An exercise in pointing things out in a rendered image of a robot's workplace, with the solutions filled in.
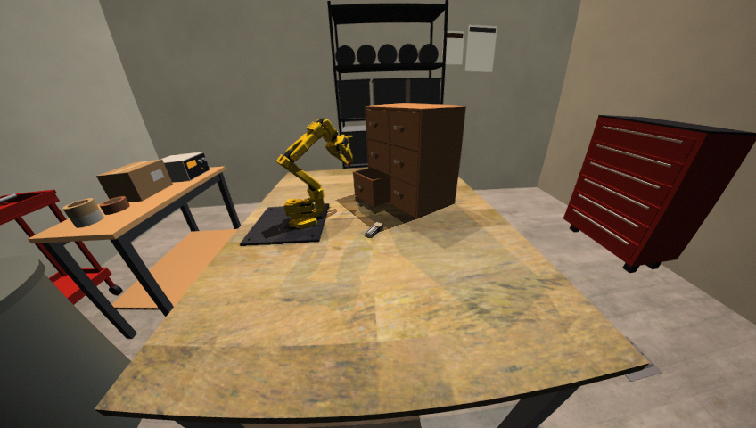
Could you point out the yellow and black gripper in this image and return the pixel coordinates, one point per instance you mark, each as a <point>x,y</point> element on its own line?
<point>340,144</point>

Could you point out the dark brown wooden chest of drawers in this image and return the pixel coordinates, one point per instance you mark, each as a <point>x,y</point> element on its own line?
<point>440,146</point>

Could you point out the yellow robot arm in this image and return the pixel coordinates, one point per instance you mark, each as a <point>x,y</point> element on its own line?
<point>296,207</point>

